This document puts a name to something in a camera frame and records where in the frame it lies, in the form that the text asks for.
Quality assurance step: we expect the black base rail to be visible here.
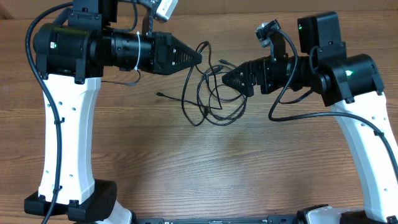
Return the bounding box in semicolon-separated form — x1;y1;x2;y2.
74;203;340;224

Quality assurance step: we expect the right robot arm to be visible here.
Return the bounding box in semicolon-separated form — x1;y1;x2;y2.
222;12;397;223

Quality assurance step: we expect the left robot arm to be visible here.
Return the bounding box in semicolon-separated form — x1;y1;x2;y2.
24;0;202;223

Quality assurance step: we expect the black USB cable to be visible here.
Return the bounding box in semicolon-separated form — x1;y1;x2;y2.
180;40;249;127
155;58;240;111

